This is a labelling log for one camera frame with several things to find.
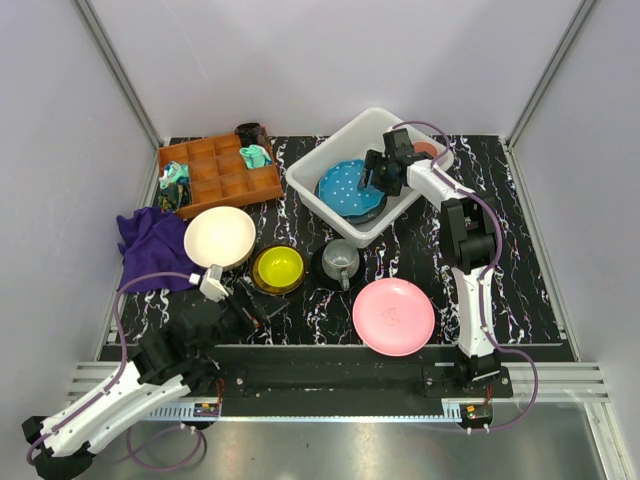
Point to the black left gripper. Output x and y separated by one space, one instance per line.
261 305

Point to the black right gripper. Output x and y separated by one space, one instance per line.
374 161

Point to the blue dotted scalloped plate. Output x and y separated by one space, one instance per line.
351 169

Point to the translucent white plastic bin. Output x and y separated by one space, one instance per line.
352 141

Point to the yellow plastic bowl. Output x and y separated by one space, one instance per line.
280 266

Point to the teal ceramic floral plate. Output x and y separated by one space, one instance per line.
367 216

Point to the pink plastic cup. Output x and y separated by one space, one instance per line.
426 147

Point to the cream white bowl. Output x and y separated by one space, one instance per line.
224 236

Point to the pink plastic plate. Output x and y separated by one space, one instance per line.
393 317

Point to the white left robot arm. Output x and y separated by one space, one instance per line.
164 366

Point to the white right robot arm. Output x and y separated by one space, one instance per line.
469 242

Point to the amber transparent plate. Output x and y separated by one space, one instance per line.
270 289

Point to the black saucer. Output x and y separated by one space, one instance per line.
322 280

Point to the grey ceramic mug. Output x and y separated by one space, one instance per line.
342 265

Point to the mint green rolled cloth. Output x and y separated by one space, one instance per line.
255 156

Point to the dark brown cup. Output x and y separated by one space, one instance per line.
252 133

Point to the purple cloth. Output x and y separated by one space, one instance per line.
152 242

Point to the orange wooden divided tray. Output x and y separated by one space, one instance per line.
218 175

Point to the dark green patterned cloth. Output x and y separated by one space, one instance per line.
174 197

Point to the teal white patterned cloth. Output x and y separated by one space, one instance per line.
174 173

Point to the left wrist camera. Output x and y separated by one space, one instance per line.
210 284

